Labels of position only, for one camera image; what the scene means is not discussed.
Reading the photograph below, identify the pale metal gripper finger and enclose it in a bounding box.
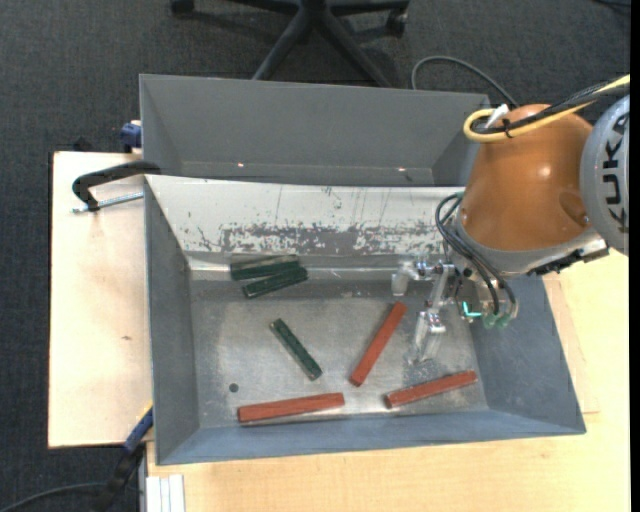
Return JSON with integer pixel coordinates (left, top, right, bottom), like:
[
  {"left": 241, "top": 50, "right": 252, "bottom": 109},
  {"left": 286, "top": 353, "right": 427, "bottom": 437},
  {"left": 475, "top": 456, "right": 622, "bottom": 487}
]
[
  {"left": 412, "top": 310, "right": 448, "bottom": 363},
  {"left": 391, "top": 259, "right": 435, "bottom": 297}
]

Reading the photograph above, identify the dark green flat block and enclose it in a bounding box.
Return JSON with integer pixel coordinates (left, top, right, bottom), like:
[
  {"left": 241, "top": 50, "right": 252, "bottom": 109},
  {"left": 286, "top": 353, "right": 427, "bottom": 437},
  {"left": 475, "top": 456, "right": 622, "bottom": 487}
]
[
  {"left": 229, "top": 253, "right": 302, "bottom": 282},
  {"left": 242, "top": 267, "right": 310, "bottom": 300},
  {"left": 269, "top": 317, "right": 324, "bottom": 382}
]

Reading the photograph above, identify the grey metal bin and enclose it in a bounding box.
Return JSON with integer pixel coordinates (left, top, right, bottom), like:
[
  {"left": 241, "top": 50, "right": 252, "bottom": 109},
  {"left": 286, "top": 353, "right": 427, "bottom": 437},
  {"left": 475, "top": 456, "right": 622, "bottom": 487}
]
[{"left": 138, "top": 73, "right": 587, "bottom": 467}]

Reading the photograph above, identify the red-brown flat block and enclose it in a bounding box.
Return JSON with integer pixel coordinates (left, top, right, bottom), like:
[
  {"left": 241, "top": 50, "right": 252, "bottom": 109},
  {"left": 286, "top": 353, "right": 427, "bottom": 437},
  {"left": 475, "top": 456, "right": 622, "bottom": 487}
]
[
  {"left": 236, "top": 392, "right": 347, "bottom": 426},
  {"left": 348, "top": 300, "right": 409, "bottom": 388},
  {"left": 383, "top": 369, "right": 479, "bottom": 410}
]

